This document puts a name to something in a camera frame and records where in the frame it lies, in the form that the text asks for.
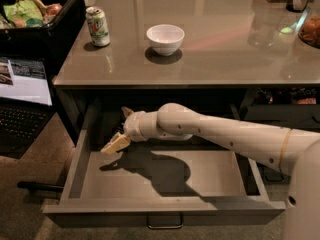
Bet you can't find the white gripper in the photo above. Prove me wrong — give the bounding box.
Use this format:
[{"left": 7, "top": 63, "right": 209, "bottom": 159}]
[{"left": 101, "top": 106, "right": 159, "bottom": 155}]

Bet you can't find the green white soda can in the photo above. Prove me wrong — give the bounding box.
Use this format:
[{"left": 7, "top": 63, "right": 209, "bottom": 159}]
[{"left": 86, "top": 6, "right": 110, "bottom": 47}]

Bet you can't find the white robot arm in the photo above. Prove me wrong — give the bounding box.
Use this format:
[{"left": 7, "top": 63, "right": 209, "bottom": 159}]
[{"left": 101, "top": 103, "right": 320, "bottom": 240}]

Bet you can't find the red snack pack in bin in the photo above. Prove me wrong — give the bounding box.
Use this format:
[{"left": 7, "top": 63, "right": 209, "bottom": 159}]
[{"left": 43, "top": 3, "right": 62, "bottom": 24}]

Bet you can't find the open black laptop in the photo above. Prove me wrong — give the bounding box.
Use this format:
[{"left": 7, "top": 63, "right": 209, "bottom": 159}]
[{"left": 0, "top": 57, "right": 55, "bottom": 159}]

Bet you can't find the open grey top drawer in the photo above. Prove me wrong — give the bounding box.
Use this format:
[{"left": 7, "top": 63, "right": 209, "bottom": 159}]
[{"left": 42, "top": 98, "right": 286, "bottom": 229}]

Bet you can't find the snack bowl on counter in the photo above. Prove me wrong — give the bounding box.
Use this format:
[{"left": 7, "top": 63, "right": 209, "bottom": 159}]
[{"left": 299, "top": 15, "right": 320, "bottom": 48}]

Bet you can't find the green snack bag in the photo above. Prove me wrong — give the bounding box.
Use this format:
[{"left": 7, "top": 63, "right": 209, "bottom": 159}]
[{"left": 3, "top": 0, "right": 43, "bottom": 28}]

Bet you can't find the black plastic bin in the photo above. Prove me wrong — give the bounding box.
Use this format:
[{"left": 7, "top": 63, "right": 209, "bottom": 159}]
[{"left": 0, "top": 0, "right": 86, "bottom": 62}]

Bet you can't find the metal drawer handle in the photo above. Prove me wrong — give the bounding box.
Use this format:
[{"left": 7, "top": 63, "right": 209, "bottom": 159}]
[{"left": 146, "top": 214, "right": 184, "bottom": 230}]

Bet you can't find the grey counter cabinet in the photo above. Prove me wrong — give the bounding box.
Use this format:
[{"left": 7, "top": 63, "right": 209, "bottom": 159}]
[{"left": 54, "top": 0, "right": 320, "bottom": 139}]

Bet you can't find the black floor bar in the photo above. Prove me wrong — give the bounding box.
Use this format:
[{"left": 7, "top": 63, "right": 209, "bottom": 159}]
[{"left": 17, "top": 181, "right": 63, "bottom": 193}]

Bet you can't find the white ceramic bowl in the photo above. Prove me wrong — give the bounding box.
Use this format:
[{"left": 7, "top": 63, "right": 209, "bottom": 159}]
[{"left": 146, "top": 24, "right": 185, "bottom": 56}]

